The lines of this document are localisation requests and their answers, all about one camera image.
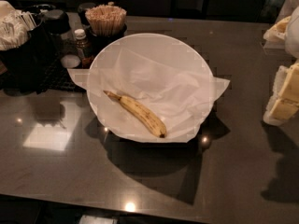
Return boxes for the black mesh tray mat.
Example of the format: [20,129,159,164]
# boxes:
[0,61,85,93]

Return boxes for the white bowl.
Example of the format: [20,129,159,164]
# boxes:
[86,33,216,144]

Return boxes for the yellow spotted banana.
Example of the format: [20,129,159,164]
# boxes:
[105,91,167,138]

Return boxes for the black napkin caddy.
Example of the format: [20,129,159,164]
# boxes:
[0,12,56,88]

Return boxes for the small brown sauce bottle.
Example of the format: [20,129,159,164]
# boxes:
[74,29,94,69]

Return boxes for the white paper sheet liner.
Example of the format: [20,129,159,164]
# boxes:
[67,48,231,144]

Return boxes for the white paper napkins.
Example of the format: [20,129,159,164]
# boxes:
[0,0,37,51]

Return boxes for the dark lidded jar behind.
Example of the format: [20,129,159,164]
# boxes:
[78,2,96,25]

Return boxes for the black chopstick holder cup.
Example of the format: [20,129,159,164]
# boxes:
[86,25,127,55]

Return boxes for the white-capped shaker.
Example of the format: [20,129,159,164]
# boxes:
[61,54,80,68]

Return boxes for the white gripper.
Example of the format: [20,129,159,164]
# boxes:
[263,7,299,126]

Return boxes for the black-lidded glass jar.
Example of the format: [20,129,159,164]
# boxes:
[44,9,76,57]

